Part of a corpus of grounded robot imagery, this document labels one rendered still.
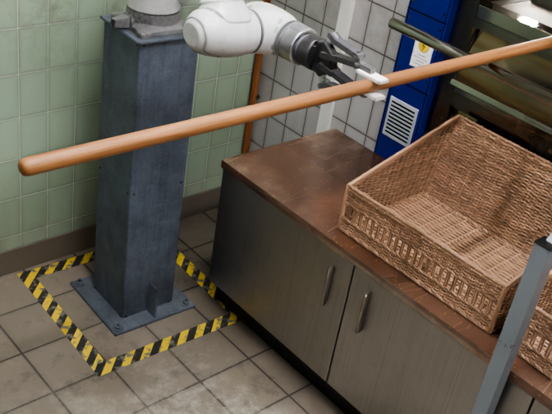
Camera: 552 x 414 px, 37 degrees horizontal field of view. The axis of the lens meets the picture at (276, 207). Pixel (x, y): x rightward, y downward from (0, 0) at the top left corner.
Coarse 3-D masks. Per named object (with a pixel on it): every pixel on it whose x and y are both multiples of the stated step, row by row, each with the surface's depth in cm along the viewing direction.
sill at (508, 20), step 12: (480, 12) 245; (492, 12) 242; (504, 12) 241; (492, 24) 243; (504, 24) 240; (516, 24) 237; (528, 24) 235; (540, 24) 236; (528, 36) 235; (540, 36) 232
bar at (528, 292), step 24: (408, 24) 220; (456, 48) 210; (504, 72) 201; (528, 264) 182; (528, 288) 183; (528, 312) 186; (504, 336) 192; (504, 360) 194; (504, 384) 200; (480, 408) 203
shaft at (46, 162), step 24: (504, 48) 204; (528, 48) 209; (408, 72) 181; (432, 72) 186; (312, 96) 164; (336, 96) 168; (192, 120) 147; (216, 120) 149; (240, 120) 152; (96, 144) 134; (120, 144) 137; (144, 144) 140; (24, 168) 127; (48, 168) 129
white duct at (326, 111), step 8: (344, 0) 281; (352, 0) 279; (344, 8) 282; (352, 8) 281; (344, 16) 283; (344, 24) 284; (344, 32) 285; (336, 48) 290; (336, 80) 294; (328, 104) 300; (320, 112) 304; (328, 112) 301; (320, 120) 305; (328, 120) 302; (320, 128) 306; (328, 128) 304
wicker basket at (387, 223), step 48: (432, 144) 254; (480, 144) 251; (384, 192) 249; (432, 192) 263; (480, 192) 252; (528, 192) 241; (384, 240) 239; (432, 240) 215; (480, 240) 246; (528, 240) 242; (432, 288) 220; (480, 288) 208
